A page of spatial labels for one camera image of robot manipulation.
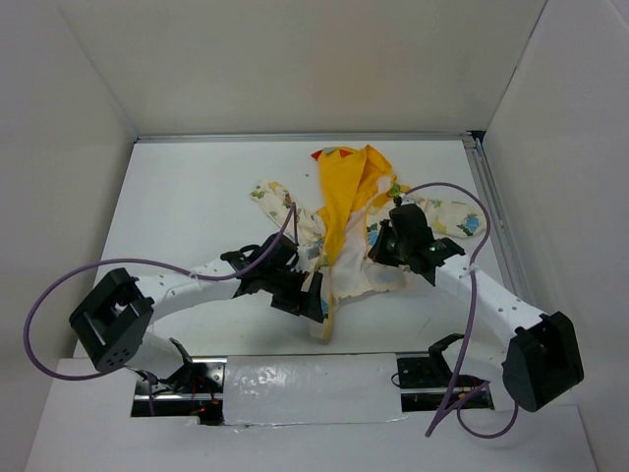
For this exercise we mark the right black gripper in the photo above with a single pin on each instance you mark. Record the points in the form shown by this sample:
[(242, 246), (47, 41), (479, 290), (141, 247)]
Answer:
[(377, 252)]

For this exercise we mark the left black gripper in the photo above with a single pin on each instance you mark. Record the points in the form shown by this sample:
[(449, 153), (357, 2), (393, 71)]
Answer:
[(305, 303)]

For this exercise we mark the dinosaur print yellow-lined jacket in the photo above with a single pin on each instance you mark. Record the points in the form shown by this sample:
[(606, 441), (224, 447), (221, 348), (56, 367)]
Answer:
[(358, 186)]

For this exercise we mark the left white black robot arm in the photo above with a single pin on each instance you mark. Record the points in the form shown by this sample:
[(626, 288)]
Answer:
[(113, 320)]

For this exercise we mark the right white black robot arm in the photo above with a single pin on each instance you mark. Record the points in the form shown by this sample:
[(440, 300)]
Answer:
[(542, 359)]

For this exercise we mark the white tape sheet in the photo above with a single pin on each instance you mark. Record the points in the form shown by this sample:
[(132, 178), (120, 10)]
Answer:
[(311, 390)]

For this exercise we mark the aluminium frame rail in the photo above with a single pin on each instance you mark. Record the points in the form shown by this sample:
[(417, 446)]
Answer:
[(186, 202)]

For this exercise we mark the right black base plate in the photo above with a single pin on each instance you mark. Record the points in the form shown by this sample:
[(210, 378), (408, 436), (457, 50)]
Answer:
[(423, 379)]

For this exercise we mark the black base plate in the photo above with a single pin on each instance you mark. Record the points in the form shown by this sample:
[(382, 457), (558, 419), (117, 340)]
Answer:
[(423, 379), (200, 397)]

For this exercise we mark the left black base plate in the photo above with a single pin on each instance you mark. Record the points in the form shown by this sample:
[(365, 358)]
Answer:
[(200, 397)]

